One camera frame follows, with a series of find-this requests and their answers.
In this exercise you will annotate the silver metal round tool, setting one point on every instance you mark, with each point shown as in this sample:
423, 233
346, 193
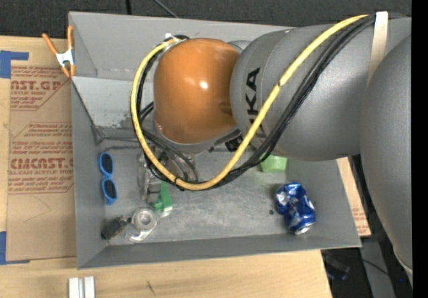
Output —
144, 220

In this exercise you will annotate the blue sunglasses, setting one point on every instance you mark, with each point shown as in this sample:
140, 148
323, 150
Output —
107, 186

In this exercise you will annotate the small black tool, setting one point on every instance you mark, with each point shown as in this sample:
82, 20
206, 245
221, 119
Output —
112, 229

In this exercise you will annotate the grey metal bin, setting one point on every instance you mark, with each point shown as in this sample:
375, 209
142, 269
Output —
217, 210

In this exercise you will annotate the brown cardboard board, red print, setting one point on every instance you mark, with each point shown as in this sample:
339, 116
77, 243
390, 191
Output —
40, 210

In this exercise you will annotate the light green block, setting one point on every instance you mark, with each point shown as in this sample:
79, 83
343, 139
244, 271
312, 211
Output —
274, 164

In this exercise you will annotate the crushed blue drink can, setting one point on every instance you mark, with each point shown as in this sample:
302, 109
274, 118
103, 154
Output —
294, 206

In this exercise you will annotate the black cylinder on white bracket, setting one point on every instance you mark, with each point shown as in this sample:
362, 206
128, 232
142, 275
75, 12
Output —
233, 145

